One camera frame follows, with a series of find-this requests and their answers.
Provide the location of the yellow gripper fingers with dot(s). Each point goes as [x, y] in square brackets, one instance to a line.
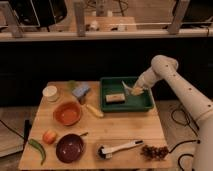
[136, 91]

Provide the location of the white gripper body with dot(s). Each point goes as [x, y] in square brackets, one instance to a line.
[146, 80]

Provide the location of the grey towel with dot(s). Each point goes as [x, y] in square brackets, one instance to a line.
[127, 89]

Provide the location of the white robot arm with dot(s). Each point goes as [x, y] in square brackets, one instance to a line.
[197, 104]

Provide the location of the green plastic tray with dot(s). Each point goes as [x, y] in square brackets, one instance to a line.
[114, 85]

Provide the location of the wooden block in tray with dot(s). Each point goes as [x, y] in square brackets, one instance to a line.
[113, 98]

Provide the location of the green small object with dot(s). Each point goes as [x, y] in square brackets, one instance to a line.
[72, 84]

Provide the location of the orange bowl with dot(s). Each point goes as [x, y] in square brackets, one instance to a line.
[68, 113]

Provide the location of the white cup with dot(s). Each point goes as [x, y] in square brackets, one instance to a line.
[50, 93]

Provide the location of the dark purple bowl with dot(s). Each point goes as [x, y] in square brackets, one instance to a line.
[70, 148]

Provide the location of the red yellow apple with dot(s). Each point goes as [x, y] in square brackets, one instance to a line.
[49, 137]

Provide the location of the green chili pepper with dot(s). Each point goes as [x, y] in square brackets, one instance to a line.
[35, 144]

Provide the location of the white handled brush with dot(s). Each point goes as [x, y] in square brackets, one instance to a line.
[106, 152]

